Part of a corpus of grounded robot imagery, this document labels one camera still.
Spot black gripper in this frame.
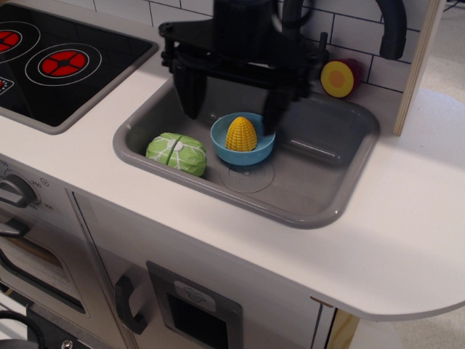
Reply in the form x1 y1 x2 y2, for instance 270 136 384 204
158 20 326 135

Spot yellow toy corn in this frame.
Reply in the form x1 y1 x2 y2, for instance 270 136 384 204
225 116 258 152

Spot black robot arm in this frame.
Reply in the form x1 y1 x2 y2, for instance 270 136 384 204
158 1 328 135

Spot blue plastic bowl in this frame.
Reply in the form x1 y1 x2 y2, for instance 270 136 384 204
210 112 275 166

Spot grey plastic sink basin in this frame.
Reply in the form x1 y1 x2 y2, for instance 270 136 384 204
113 78 379 229

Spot green toy cabbage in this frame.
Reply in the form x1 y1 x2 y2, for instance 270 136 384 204
145 132 207 177

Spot red yellow toy fruit half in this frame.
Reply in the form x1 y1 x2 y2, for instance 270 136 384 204
320 59 365 98

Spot black toy faucet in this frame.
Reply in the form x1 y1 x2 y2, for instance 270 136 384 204
267 0 408 86

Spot black toy stovetop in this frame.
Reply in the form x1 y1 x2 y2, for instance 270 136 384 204
1 3 158 135

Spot wooden side panel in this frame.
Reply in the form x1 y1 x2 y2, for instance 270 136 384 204
392 0 445 137

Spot grey toy dispenser panel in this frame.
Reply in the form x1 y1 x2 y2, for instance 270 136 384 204
146 261 244 349

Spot grey oven knob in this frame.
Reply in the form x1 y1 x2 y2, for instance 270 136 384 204
1 174 37 208

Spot toy oven door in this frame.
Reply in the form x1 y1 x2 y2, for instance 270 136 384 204
1 209 121 348

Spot black cabinet door handle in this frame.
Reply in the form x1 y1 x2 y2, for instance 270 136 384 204
114 276 149 335

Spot grey oven door handle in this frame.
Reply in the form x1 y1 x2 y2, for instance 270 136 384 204
0 218 30 238

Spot black cable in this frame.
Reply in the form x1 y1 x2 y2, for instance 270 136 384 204
0 310 47 349

